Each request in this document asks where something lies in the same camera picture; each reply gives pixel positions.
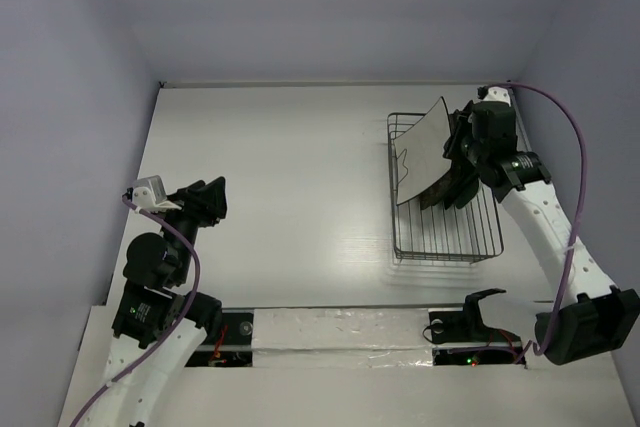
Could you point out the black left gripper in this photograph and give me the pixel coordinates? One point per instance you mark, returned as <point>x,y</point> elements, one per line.
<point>212,192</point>

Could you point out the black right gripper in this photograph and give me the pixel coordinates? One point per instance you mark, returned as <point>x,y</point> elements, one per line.
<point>461,158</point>

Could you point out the white square plate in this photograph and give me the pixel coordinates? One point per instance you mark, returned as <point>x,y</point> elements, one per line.
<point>419,153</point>

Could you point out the black floral square plate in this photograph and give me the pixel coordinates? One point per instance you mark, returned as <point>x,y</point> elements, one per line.
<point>437,192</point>

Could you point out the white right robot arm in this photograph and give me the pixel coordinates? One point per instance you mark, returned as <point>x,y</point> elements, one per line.
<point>591,314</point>

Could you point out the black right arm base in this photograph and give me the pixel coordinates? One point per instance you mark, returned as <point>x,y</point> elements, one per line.
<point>460,324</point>

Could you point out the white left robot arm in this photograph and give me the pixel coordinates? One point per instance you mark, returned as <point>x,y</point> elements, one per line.
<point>155,328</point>

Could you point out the white foam front block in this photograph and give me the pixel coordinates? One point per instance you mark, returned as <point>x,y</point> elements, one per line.
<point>344,338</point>

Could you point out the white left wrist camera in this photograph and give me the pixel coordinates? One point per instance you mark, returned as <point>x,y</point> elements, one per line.
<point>148,194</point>

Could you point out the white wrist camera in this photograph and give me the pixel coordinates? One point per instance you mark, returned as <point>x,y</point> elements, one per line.
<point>494,93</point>
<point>148,194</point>

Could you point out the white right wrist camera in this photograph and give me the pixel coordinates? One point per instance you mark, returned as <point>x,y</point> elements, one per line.
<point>494,93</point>

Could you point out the metal wire dish rack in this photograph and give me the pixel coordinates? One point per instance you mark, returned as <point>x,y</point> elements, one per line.
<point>436,234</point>

